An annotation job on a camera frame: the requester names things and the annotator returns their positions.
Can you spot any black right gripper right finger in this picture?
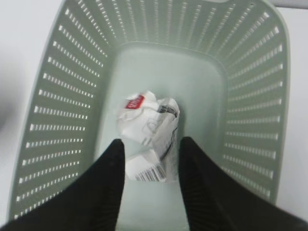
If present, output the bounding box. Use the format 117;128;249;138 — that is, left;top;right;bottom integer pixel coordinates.
179;137;308;231

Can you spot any white waste paper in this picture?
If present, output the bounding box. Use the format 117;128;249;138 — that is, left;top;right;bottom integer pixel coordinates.
116;91;180;183

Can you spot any pale green plastic basket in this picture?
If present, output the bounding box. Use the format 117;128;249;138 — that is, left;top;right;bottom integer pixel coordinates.
8;0;290;221

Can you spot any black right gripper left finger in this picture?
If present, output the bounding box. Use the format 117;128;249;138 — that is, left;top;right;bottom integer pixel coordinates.
1;139;125;231

